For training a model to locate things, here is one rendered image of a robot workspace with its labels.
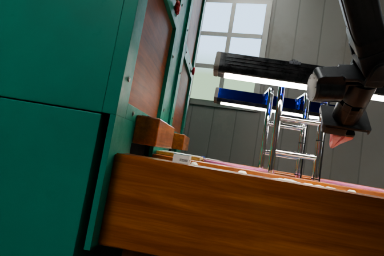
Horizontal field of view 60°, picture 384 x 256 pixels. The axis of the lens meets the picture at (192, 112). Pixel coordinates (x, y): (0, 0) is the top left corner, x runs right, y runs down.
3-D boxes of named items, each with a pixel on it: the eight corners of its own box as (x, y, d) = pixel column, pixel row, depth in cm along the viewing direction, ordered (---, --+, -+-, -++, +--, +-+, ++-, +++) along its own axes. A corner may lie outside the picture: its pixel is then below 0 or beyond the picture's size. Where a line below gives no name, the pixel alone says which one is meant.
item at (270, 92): (301, 199, 133) (315, 91, 139) (251, 191, 135) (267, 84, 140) (290, 194, 152) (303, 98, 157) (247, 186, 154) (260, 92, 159)
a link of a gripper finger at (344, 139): (310, 132, 84) (320, 106, 77) (339, 137, 83) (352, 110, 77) (312, 154, 79) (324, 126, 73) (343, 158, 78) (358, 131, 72)
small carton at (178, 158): (188, 164, 70) (190, 155, 71) (172, 162, 71) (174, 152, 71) (190, 164, 76) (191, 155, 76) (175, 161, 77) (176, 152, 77)
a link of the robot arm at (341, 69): (396, 65, 59) (378, 40, 65) (331, 62, 59) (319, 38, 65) (370, 115, 67) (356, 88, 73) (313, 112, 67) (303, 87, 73)
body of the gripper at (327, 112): (318, 110, 78) (327, 85, 73) (363, 116, 77) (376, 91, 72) (320, 130, 74) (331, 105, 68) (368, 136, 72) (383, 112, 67)
